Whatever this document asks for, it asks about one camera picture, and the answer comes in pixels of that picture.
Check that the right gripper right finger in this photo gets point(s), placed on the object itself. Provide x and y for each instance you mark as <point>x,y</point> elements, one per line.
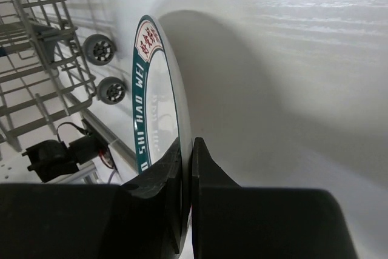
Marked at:
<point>231,221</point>

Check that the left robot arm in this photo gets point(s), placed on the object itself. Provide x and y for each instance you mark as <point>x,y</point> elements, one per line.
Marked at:
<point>53,158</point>

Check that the aluminium rail frame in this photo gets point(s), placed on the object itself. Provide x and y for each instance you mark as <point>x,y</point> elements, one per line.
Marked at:
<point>114,126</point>

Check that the white plate green rim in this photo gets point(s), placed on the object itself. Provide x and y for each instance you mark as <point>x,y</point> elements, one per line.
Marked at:
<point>163,143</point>

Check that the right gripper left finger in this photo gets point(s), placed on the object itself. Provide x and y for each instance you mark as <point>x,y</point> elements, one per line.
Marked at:
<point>68,221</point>

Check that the grey wire dish rack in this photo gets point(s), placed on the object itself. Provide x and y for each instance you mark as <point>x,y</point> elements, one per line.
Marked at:
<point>45,28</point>

